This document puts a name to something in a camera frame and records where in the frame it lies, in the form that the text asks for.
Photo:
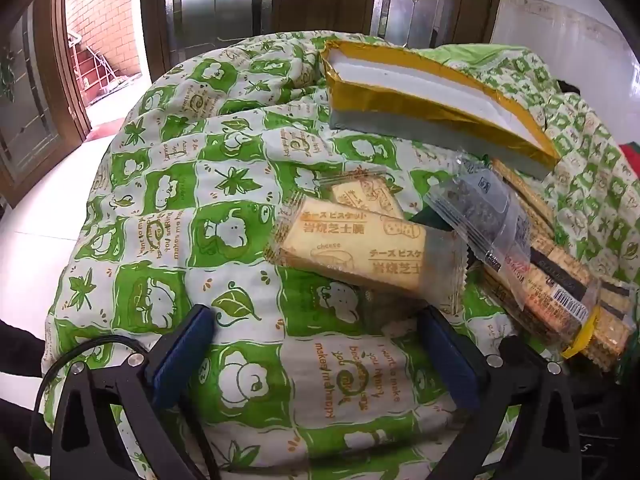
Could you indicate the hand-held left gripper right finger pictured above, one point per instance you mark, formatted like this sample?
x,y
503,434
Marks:
x,y
445,360

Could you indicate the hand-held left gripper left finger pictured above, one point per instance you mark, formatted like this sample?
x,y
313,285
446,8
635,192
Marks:
x,y
182,355

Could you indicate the yellow-ended cracker packet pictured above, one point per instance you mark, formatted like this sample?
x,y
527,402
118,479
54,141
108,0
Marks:
x,y
550,285

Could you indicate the cheese biscuit packet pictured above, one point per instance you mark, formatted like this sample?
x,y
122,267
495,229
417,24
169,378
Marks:
x,y
340,255
365,195

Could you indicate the clear packet dark snack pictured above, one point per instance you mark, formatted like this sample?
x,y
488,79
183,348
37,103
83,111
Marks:
x,y
475,210

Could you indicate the white foam tray yellow tape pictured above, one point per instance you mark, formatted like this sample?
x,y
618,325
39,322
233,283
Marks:
x,y
400,80

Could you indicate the green printed blanket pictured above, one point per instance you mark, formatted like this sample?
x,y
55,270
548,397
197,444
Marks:
x,y
240,375

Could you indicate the dark clothing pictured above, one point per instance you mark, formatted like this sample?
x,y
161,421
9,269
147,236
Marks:
x,y
20,360

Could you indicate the red cloth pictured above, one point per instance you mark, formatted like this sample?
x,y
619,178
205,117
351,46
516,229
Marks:
x,y
631,160

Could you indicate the dark cloth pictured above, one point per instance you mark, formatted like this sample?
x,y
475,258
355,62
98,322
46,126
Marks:
x,y
570,87

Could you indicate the white stair railing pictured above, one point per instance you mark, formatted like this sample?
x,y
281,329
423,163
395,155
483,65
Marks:
x,y
97,62

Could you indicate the wooden door stained glass panel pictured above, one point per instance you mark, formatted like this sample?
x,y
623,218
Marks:
x,y
30,85

